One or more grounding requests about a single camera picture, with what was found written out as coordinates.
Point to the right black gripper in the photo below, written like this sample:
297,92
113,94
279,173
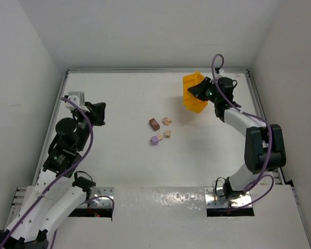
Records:
203,90

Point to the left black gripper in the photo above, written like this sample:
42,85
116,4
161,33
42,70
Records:
94,113

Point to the yellow plastic bin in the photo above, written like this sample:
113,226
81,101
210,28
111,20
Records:
189,101

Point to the purple wood cube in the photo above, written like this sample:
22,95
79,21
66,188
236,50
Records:
155,140

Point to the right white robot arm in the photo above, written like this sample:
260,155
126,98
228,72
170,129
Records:
264,143

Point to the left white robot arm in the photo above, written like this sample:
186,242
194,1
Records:
59,190

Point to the brown wood block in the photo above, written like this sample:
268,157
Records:
154,124

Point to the beige windowed wood block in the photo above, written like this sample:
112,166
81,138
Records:
167,133

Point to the wooden helicopter toy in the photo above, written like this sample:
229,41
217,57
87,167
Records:
166,121

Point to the white front cover board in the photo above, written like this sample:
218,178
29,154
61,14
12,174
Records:
175,217

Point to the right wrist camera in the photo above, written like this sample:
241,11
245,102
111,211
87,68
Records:
219,72

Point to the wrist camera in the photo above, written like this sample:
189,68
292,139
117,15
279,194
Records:
219,72
76,97

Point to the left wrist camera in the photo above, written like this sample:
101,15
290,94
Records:
76,97

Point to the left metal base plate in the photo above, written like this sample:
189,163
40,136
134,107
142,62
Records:
101,197

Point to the metal base plate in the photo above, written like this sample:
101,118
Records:
215,200
101,197

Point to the aluminium table frame rail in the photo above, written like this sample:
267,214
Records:
202,150

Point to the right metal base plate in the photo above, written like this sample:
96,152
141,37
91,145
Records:
215,200

